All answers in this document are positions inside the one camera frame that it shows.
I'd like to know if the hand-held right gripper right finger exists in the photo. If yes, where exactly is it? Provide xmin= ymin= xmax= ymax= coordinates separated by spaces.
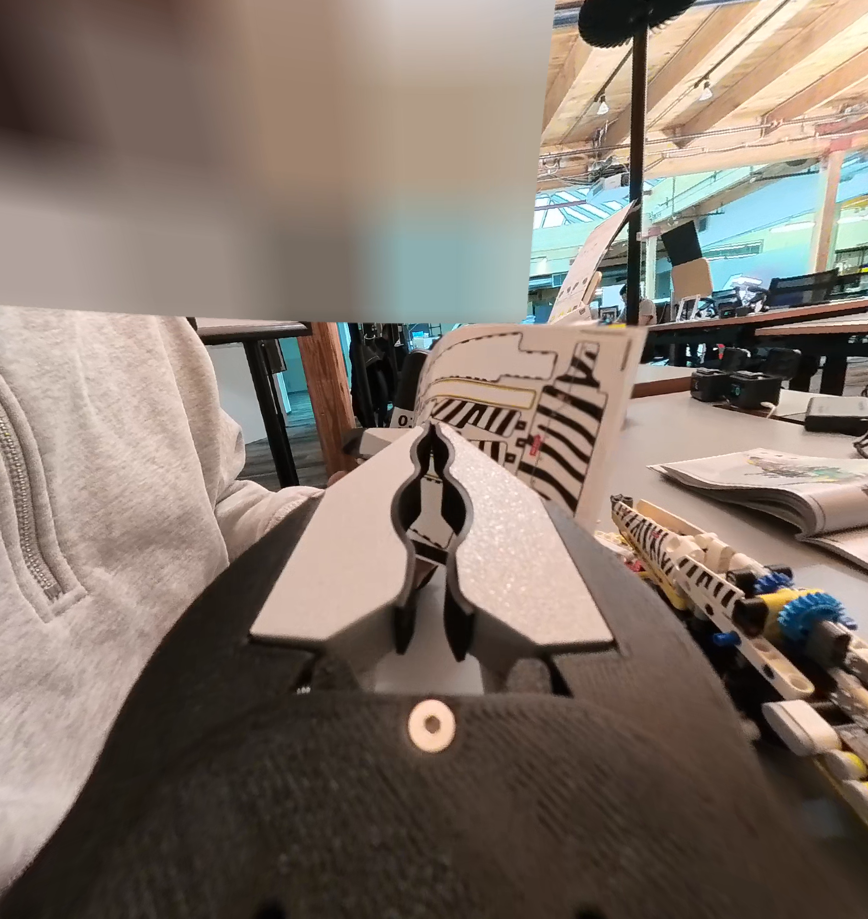
xmin=435 ymin=422 xmax=616 ymax=682

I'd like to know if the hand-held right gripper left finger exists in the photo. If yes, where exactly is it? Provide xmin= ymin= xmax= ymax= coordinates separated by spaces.
xmin=249 ymin=422 xmax=436 ymax=682

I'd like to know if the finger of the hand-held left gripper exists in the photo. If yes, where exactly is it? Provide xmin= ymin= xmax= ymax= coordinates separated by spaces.
xmin=343 ymin=427 xmax=415 ymax=462

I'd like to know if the zebra sticker sheet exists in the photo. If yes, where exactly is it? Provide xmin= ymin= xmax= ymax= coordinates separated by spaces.
xmin=405 ymin=323 xmax=650 ymax=568

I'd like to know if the person's left forearm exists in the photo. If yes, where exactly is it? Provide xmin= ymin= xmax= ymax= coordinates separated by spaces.
xmin=215 ymin=409 xmax=329 ymax=536

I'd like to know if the zebra striped lego helicopter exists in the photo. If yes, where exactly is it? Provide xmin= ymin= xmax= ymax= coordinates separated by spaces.
xmin=593 ymin=494 xmax=868 ymax=844

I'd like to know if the lego instruction booklet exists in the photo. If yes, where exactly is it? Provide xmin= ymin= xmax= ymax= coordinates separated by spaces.
xmin=648 ymin=447 xmax=868 ymax=584

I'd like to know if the black framed side table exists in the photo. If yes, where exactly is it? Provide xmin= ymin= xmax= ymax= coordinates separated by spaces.
xmin=193 ymin=319 xmax=313 ymax=491

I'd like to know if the person's grey hoodie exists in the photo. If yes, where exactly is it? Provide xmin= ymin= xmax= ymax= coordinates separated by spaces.
xmin=0 ymin=305 xmax=327 ymax=898

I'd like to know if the black and beige panel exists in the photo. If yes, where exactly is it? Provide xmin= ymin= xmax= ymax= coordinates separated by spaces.
xmin=660 ymin=219 xmax=716 ymax=301

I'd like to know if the black pole with round disc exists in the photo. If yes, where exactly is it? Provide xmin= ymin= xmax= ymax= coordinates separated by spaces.
xmin=578 ymin=0 xmax=698 ymax=325

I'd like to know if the black power adapter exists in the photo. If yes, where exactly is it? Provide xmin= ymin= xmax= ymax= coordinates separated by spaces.
xmin=805 ymin=395 xmax=868 ymax=435

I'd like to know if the black computer monitor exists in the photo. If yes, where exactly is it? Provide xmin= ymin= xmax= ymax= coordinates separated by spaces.
xmin=766 ymin=270 xmax=839 ymax=311

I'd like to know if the wooden support post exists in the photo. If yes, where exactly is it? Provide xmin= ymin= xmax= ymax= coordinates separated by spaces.
xmin=296 ymin=322 xmax=357 ymax=478

